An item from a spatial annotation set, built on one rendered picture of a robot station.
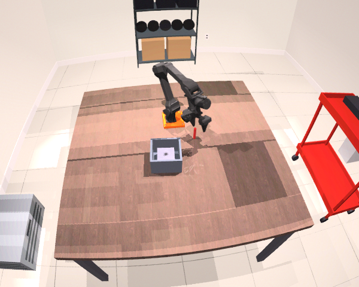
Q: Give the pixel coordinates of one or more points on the white square plate with hole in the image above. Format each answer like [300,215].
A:
[165,154]

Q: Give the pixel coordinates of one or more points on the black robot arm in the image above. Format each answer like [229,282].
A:
[188,86]

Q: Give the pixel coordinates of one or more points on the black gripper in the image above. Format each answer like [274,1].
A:
[203,121]

